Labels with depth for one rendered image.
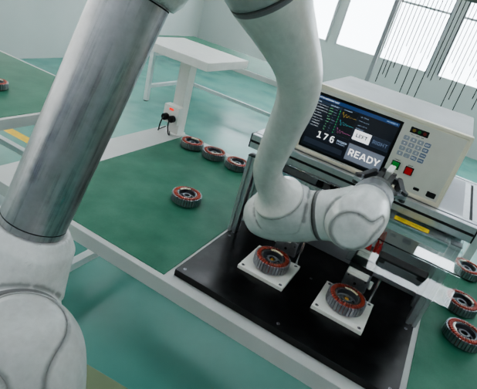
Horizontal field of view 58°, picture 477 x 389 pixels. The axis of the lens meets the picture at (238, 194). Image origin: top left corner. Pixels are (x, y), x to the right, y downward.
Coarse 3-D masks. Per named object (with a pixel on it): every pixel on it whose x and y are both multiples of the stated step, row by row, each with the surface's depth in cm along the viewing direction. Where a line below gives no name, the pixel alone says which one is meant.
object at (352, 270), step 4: (352, 264) 123; (356, 264) 122; (352, 268) 123; (356, 268) 123; (360, 268) 122; (364, 268) 121; (348, 272) 122; (352, 272) 121; (356, 272) 121; (360, 272) 122; (364, 272) 122; (368, 272) 121; (372, 272) 121; (356, 276) 121; (360, 276) 120; (364, 276) 120; (368, 276) 121; (364, 280) 120
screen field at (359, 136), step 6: (354, 132) 120; (360, 132) 119; (354, 138) 121; (360, 138) 120; (366, 138) 119; (372, 138) 118; (378, 138) 118; (372, 144) 119; (378, 144) 118; (384, 144) 117; (384, 150) 118
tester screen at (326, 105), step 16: (320, 96) 122; (320, 112) 123; (336, 112) 121; (352, 112) 119; (368, 112) 117; (320, 128) 124; (336, 128) 122; (352, 128) 120; (368, 128) 118; (384, 128) 116; (336, 144) 124
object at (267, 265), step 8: (264, 248) 132; (272, 248) 133; (256, 256) 127; (264, 256) 132; (272, 256) 131; (280, 256) 132; (288, 256) 132; (256, 264) 127; (264, 264) 125; (272, 264) 125; (280, 264) 126; (288, 264) 128; (272, 272) 125; (280, 272) 126
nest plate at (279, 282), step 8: (256, 248) 138; (248, 256) 132; (240, 264) 128; (248, 264) 129; (248, 272) 126; (256, 272) 126; (264, 272) 127; (288, 272) 130; (264, 280) 124; (272, 280) 125; (280, 280) 125; (288, 280) 126; (280, 288) 122
